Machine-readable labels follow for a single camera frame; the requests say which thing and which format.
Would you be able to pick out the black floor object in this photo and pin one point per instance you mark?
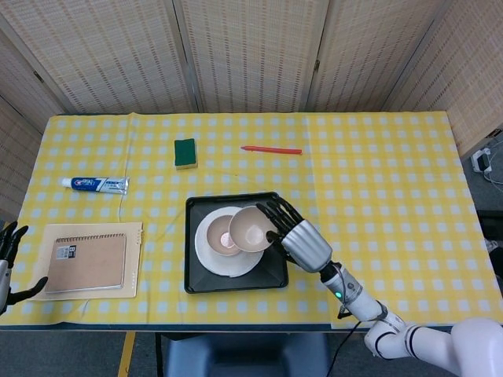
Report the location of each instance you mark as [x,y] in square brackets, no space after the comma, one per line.
[491,225]

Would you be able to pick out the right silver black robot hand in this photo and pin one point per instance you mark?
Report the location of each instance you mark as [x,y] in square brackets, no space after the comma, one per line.
[306,243]

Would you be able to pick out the white paper plate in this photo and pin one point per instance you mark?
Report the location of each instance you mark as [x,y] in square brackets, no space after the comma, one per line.
[232,267]

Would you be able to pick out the blue white toothpaste tube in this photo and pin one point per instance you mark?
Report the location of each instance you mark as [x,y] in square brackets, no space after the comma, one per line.
[94,184]

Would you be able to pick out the green yellow sponge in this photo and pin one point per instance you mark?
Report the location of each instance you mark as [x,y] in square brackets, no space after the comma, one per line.
[185,153]

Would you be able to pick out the plain beige bowl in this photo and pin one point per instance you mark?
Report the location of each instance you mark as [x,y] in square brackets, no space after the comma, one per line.
[249,231]

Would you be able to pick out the beige bowl with pink stain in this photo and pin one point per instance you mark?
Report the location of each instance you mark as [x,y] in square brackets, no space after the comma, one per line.
[218,235]

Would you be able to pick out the brown spiral notebook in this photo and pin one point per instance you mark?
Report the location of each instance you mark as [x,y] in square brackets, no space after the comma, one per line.
[86,263]

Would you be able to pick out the woven folding screen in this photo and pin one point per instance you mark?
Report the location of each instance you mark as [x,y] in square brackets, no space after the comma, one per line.
[251,51]

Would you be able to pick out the red pen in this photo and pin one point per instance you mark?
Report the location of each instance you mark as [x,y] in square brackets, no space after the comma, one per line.
[271,149]

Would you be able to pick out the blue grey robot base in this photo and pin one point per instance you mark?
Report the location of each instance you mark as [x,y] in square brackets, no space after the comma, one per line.
[243,357]

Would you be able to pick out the black square plastic tray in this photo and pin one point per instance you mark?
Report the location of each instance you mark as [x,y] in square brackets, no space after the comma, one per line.
[194,280]

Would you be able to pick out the wooden board with notebook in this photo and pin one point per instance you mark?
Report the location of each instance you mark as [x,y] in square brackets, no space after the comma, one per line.
[133,259]

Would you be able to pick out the white power adapter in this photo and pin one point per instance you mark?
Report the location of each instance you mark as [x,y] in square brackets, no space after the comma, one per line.
[482,161]

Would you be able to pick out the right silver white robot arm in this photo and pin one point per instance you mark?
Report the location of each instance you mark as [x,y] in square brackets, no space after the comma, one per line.
[361,302]

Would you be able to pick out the yellow white checkered tablecloth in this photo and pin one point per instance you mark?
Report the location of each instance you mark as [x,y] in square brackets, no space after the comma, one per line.
[373,196]

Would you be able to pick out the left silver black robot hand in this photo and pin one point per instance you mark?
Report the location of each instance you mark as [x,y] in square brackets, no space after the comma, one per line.
[9,243]

